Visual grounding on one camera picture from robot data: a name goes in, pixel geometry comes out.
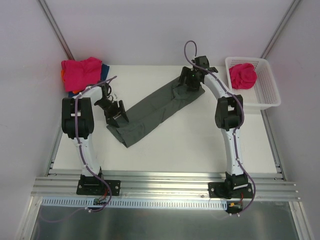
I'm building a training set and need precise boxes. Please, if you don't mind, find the crumpled pink t-shirt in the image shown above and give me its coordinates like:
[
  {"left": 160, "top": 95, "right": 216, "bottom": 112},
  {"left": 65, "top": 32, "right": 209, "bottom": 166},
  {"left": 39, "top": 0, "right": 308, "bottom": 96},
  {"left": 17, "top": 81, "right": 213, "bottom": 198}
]
[{"left": 229, "top": 63, "right": 258, "bottom": 90}]

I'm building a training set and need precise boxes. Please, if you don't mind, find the dark grey t-shirt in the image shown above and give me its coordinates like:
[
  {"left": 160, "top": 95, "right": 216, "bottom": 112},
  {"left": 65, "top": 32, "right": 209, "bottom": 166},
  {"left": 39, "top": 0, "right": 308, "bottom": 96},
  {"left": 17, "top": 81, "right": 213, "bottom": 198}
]
[{"left": 107, "top": 78, "right": 205, "bottom": 148}]

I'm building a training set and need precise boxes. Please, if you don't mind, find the white slotted cable duct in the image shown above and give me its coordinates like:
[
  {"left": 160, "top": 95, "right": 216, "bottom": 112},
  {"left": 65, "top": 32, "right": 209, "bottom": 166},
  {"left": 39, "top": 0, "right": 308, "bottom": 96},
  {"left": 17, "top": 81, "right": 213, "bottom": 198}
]
[{"left": 41, "top": 197, "right": 227, "bottom": 211}]

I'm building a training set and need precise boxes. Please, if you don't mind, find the folded blue t-shirt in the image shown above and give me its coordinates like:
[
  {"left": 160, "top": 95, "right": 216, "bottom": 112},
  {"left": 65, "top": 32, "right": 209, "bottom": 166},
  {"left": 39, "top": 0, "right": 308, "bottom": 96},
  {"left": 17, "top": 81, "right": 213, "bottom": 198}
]
[{"left": 68, "top": 64, "right": 110, "bottom": 98}]

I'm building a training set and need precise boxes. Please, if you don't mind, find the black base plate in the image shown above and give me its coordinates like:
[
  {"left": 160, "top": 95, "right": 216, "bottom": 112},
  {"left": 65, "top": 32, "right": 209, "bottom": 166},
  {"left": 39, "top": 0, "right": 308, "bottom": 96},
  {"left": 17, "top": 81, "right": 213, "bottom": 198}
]
[
  {"left": 208, "top": 182, "right": 254, "bottom": 200},
  {"left": 76, "top": 178, "right": 121, "bottom": 196}
]

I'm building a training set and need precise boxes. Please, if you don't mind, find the folded orange t-shirt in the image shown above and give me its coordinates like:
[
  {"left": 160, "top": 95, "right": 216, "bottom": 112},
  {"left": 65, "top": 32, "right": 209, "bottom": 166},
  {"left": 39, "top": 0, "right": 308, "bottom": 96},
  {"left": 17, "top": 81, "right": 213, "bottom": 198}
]
[{"left": 60, "top": 69, "right": 82, "bottom": 95}]

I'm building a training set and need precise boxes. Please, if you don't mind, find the white plastic basket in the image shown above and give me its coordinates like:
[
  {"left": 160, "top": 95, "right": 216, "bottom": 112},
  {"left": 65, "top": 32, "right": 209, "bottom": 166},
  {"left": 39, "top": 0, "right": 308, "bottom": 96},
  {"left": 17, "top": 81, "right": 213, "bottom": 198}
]
[{"left": 225, "top": 56, "right": 281, "bottom": 111}]

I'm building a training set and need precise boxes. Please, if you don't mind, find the aluminium mounting rail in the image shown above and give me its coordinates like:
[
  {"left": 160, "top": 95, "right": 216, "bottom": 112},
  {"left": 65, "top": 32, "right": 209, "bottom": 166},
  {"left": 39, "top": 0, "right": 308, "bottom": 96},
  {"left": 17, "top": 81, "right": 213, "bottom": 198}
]
[{"left": 31, "top": 169, "right": 302, "bottom": 202}]

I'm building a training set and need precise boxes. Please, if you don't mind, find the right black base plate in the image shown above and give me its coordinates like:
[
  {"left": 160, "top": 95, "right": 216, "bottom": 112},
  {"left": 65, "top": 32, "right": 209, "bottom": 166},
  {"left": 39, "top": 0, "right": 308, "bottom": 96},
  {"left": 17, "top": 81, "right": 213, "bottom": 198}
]
[{"left": 208, "top": 182, "right": 254, "bottom": 200}]

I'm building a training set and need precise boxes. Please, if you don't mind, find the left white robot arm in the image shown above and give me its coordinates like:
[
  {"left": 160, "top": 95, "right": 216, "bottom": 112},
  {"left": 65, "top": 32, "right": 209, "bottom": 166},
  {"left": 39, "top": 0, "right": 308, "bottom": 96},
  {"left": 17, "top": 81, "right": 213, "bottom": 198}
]
[{"left": 61, "top": 83, "right": 129, "bottom": 194}]

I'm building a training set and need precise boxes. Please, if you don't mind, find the folded pink t-shirt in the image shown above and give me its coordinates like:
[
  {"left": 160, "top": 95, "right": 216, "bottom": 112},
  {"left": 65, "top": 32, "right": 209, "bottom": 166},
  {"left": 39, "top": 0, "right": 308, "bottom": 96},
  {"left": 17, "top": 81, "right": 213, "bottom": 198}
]
[{"left": 61, "top": 57, "right": 102, "bottom": 90}]

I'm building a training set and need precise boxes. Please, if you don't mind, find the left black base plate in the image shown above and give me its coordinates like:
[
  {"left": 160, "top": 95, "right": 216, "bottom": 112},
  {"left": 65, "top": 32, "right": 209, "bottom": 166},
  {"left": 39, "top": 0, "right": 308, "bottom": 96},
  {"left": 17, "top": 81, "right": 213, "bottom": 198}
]
[{"left": 76, "top": 178, "right": 121, "bottom": 196}]

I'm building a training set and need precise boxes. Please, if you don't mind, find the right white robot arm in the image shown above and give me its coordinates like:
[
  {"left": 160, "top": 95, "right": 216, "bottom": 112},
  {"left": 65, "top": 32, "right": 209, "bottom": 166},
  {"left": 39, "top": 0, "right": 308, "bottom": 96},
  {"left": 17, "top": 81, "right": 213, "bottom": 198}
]
[{"left": 179, "top": 56, "right": 255, "bottom": 200}]

